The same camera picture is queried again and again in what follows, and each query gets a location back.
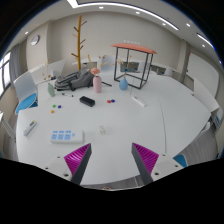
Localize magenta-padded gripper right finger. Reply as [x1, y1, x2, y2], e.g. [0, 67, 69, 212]
[131, 142, 184, 186]

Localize small white desk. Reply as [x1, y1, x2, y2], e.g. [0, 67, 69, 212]
[0, 111, 17, 144]

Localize pink vase with flowers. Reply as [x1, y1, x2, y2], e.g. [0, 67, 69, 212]
[87, 54, 109, 94]

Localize small white charger block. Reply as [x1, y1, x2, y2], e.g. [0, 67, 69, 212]
[98, 124, 107, 136]

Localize white chair blue seat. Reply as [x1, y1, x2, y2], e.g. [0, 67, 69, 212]
[13, 70, 39, 115]
[173, 153, 188, 168]

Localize short ceiling light strip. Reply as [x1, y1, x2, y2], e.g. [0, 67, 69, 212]
[196, 32, 214, 49]

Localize round ceiling spotlights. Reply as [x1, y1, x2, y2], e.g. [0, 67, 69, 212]
[23, 4, 206, 49]

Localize window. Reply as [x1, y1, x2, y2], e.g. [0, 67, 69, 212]
[0, 51, 12, 98]

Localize round wall clock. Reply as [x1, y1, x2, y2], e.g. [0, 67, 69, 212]
[30, 34, 41, 46]

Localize green vase with dried stems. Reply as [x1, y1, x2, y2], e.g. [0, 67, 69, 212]
[41, 59, 56, 98]

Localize grey backpack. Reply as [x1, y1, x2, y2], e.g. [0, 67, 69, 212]
[54, 68, 95, 92]

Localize wooden coat rack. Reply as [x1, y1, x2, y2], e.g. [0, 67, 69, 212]
[70, 14, 88, 72]

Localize black rectangular case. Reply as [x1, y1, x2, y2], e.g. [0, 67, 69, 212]
[79, 95, 96, 108]

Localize blue vase with stems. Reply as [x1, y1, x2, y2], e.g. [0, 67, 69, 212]
[116, 56, 133, 91]

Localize white remote control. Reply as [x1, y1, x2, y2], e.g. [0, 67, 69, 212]
[22, 119, 38, 137]

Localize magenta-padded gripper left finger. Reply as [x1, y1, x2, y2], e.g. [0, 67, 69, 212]
[41, 143, 93, 186]

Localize black-framed side table orange top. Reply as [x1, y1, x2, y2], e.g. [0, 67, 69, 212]
[111, 42, 158, 90]

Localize grey curtain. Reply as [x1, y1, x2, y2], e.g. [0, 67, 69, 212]
[9, 53, 21, 84]

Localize long curved ceiling light strip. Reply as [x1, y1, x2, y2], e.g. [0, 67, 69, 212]
[66, 0, 180, 32]

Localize white wall board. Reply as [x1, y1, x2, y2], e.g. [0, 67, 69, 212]
[186, 53, 223, 98]

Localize white rectangular bar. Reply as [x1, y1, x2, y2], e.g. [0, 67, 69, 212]
[131, 96, 147, 108]

